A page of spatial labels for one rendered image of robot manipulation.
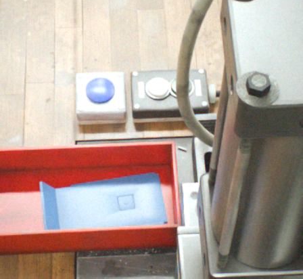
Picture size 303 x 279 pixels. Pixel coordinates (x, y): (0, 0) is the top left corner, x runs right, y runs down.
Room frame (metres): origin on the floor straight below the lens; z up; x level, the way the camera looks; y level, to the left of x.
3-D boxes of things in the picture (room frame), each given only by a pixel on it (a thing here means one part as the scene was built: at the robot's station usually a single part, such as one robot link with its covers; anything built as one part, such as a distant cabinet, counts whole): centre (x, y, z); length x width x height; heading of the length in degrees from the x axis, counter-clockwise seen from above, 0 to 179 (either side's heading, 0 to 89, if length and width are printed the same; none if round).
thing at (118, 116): (0.63, 0.06, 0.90); 0.07 x 0.07 x 0.06; 3
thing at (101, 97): (0.63, 0.06, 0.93); 0.04 x 0.04 x 0.02
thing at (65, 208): (0.46, 0.05, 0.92); 0.15 x 0.07 x 0.03; 100
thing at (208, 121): (0.52, -0.08, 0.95); 0.06 x 0.03 x 0.09; 3
